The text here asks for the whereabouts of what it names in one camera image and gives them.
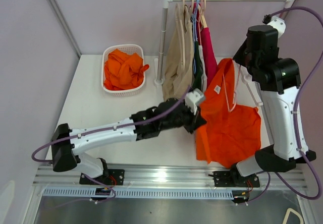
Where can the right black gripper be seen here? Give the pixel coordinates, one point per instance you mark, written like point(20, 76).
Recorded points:
point(238, 57)

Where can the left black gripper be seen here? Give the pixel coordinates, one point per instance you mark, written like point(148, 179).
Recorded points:
point(196, 120)

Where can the orange garment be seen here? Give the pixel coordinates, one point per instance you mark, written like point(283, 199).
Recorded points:
point(232, 132)

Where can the light blue wire hanger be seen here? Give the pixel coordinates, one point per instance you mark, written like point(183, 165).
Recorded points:
point(194, 20)

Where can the orange t shirt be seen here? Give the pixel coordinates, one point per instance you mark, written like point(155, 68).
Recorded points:
point(131, 73)
point(111, 70)

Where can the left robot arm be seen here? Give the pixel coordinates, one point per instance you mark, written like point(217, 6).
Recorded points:
point(70, 145)

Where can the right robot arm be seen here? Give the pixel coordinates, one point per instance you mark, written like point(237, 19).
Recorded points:
point(279, 81)

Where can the beige t shirt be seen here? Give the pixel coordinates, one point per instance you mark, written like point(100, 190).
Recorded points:
point(176, 81)

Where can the magenta t shirt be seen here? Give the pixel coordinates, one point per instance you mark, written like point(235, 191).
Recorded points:
point(204, 41)

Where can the wooden hanger on magenta shirt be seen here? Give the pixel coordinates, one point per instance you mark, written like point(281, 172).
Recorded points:
point(202, 20)

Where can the beige shirt wooden hanger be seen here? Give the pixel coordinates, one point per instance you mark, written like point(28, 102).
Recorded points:
point(192, 7)

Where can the dark green garment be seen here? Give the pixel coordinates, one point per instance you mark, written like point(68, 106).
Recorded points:
point(197, 68)

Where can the white garment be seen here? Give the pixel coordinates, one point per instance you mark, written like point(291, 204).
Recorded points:
point(204, 76)

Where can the white perforated plastic basket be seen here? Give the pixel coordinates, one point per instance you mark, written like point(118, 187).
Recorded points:
point(128, 49)

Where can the clothes rack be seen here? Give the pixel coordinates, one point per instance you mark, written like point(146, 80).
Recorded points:
point(159, 61)

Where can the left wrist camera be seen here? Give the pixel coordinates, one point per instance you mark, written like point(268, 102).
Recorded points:
point(193, 99)

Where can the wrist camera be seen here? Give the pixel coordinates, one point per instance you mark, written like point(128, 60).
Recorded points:
point(193, 99)
point(276, 22)

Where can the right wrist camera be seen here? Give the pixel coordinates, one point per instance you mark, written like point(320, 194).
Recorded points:
point(276, 22)

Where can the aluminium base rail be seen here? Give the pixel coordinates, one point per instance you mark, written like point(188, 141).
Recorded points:
point(157, 182)

